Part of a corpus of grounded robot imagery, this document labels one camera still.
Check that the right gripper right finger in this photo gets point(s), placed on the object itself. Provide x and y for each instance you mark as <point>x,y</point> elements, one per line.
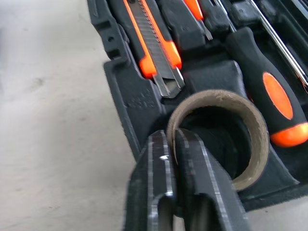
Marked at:
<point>199,173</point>

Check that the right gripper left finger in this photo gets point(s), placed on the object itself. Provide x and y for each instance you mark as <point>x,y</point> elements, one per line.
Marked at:
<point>149,173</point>

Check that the black tape roll cardboard core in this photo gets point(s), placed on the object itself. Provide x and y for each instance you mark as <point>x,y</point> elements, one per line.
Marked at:
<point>240,103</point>

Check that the black orange utility knife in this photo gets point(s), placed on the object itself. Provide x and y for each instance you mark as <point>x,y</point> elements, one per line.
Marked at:
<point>149,31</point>

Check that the orange voltage tester pen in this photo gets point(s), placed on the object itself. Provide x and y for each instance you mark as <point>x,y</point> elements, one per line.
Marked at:
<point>193,9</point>

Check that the black tool case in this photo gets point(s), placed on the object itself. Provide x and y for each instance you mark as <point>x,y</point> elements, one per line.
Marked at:
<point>130,96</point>

